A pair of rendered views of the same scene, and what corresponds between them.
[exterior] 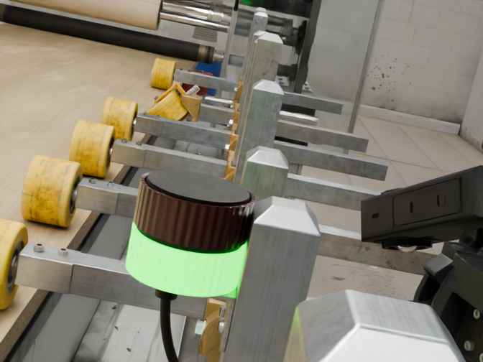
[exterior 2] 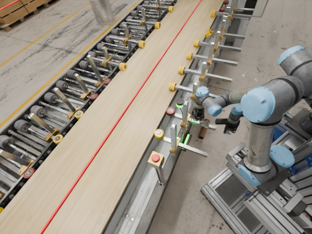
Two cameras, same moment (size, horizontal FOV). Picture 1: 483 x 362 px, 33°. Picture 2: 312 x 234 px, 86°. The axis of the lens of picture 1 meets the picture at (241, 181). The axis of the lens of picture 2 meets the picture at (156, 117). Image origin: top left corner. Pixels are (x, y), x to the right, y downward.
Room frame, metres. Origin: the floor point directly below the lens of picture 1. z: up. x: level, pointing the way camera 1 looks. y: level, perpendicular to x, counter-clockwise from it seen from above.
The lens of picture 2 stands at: (-0.36, -0.28, 2.10)
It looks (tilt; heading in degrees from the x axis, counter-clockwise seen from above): 55 degrees down; 36
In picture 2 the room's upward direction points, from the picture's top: 10 degrees counter-clockwise
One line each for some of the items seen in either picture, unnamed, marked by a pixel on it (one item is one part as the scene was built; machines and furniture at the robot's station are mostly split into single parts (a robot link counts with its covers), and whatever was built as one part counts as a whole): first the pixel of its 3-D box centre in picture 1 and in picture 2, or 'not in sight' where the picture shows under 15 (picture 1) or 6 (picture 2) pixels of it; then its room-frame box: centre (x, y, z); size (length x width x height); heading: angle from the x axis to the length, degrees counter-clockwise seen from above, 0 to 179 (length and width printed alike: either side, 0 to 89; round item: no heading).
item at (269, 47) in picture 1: (238, 195); (209, 63); (1.15, 0.00, 0.93); 0.03 x 0.03 x 0.48; 2
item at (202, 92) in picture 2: not in sight; (202, 95); (0.36, -0.14, 1.29); 0.09 x 0.08 x 0.11; 53
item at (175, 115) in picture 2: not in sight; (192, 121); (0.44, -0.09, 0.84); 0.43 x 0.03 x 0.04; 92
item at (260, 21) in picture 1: (244, 101); (229, 18); (2.15, 0.04, 0.92); 0.03 x 0.03 x 0.48; 2
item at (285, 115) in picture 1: (254, 109); (237, 8); (2.69, 0.01, 0.82); 0.43 x 0.03 x 0.04; 92
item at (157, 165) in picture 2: not in sight; (156, 160); (-0.11, -0.05, 1.18); 0.07 x 0.07 x 0.08; 2
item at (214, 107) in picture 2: not in sight; (213, 105); (0.31, -0.23, 1.29); 0.11 x 0.11 x 0.08; 53
